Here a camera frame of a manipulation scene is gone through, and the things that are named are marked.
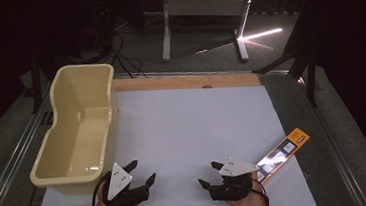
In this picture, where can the metal floor rail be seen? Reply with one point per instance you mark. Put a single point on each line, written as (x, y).
(12, 164)
(333, 146)

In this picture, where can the white metal stand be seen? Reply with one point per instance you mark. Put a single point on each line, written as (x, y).
(202, 7)

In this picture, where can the black metal stand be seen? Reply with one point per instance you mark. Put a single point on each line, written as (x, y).
(304, 59)

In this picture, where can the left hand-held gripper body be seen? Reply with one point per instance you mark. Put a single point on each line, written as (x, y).
(120, 183)

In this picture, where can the cream plastic tub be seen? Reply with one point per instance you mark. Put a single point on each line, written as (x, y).
(82, 125)

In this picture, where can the wooden board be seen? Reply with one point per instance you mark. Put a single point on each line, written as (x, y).
(182, 82)

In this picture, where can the person's right hand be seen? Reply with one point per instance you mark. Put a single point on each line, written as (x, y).
(251, 204)

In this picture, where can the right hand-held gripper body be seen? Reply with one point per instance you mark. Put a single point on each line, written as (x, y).
(236, 178)

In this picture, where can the orange packet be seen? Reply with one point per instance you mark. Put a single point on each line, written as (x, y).
(282, 153)

